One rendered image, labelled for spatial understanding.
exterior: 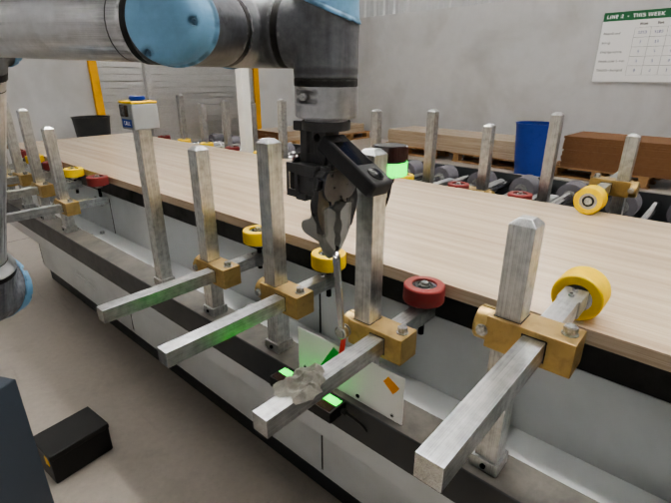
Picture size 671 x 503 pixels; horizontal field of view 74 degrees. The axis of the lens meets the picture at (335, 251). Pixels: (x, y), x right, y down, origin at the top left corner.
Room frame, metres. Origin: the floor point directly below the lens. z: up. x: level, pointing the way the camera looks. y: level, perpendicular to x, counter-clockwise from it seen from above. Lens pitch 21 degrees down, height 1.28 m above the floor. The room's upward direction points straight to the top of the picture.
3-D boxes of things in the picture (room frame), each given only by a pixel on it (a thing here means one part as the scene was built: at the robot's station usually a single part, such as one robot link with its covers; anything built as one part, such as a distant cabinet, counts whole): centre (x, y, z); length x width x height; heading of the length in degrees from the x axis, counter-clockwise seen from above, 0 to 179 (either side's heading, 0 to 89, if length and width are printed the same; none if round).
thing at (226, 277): (1.03, 0.30, 0.83); 0.14 x 0.06 x 0.05; 48
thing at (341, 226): (0.69, 0.01, 1.05); 0.06 x 0.03 x 0.09; 49
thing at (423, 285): (0.78, -0.17, 0.85); 0.08 x 0.08 x 0.11
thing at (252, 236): (1.11, 0.20, 0.85); 0.08 x 0.08 x 0.11
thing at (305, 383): (0.54, 0.05, 0.87); 0.09 x 0.07 x 0.02; 138
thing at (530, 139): (6.13, -2.67, 0.35); 0.55 x 0.55 x 0.70
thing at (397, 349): (0.70, -0.08, 0.85); 0.14 x 0.06 x 0.05; 48
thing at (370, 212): (0.71, -0.06, 0.93); 0.04 x 0.04 x 0.48; 48
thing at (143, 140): (1.22, 0.51, 0.93); 0.05 x 0.05 x 0.45; 48
